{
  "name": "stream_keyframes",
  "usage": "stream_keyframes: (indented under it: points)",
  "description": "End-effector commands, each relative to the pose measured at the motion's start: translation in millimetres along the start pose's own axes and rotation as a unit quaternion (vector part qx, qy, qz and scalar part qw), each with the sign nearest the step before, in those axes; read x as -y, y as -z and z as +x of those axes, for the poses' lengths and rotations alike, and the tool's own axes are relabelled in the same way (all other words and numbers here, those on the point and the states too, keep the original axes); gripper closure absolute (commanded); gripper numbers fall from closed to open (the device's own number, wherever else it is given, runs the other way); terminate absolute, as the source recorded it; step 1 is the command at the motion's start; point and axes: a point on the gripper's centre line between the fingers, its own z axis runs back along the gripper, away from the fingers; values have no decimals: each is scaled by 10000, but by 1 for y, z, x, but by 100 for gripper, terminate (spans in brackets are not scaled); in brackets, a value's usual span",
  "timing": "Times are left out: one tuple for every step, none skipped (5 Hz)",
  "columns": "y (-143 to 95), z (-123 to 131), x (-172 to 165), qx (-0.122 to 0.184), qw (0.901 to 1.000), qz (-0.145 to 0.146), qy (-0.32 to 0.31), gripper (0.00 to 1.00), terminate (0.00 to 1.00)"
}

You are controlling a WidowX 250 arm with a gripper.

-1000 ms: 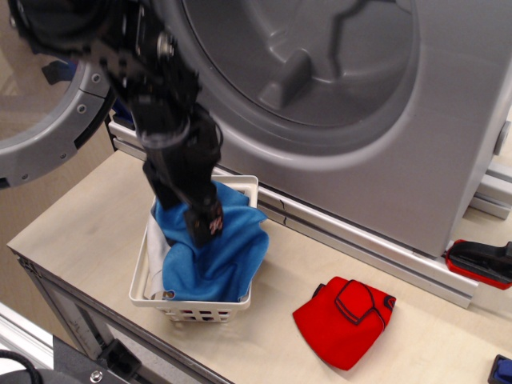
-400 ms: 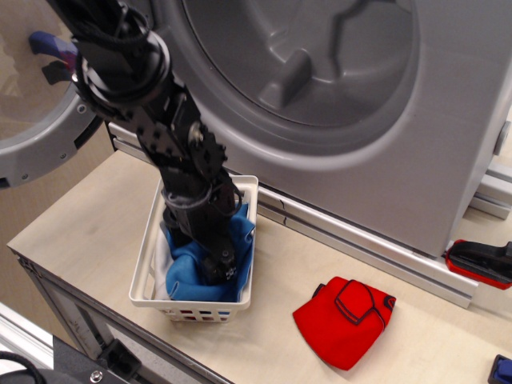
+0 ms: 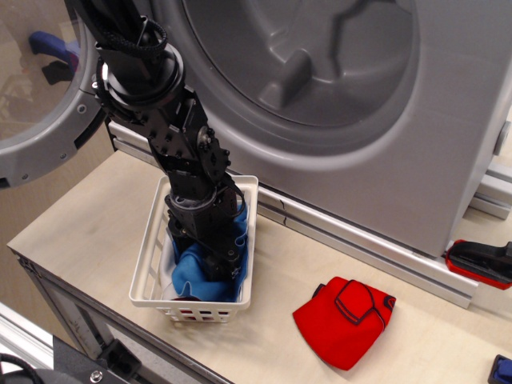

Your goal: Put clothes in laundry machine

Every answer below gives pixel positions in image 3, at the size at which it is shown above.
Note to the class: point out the blue and black clamp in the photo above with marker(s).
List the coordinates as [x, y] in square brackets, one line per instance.
[501, 370]

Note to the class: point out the red and black clamp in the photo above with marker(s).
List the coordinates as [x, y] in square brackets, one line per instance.
[490, 265]

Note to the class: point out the small red cloth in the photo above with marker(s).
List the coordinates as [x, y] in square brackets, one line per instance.
[187, 299]

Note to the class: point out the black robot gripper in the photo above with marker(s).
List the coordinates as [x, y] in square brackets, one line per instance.
[210, 223]

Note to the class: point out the round grey washer door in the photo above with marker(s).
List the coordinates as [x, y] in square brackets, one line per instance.
[48, 107]

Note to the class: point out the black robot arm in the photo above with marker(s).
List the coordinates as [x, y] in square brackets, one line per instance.
[140, 83]

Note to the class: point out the white cloth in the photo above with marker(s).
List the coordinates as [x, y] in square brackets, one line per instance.
[166, 268]

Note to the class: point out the aluminium table frame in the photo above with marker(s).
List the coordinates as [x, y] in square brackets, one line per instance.
[104, 335]

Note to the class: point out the red garment with dark trim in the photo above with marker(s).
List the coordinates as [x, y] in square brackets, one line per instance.
[343, 320]

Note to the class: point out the white plastic laundry basket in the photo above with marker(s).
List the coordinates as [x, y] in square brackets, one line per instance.
[145, 288]

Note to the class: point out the black bracket with bolt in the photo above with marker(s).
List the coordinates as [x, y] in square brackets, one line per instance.
[96, 364]

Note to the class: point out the blue cloth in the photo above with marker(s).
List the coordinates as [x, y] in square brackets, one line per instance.
[189, 279]

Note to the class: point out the grey toy washing machine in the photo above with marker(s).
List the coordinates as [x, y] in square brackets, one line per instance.
[384, 114]

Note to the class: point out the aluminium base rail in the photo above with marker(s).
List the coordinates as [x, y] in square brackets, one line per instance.
[360, 244]

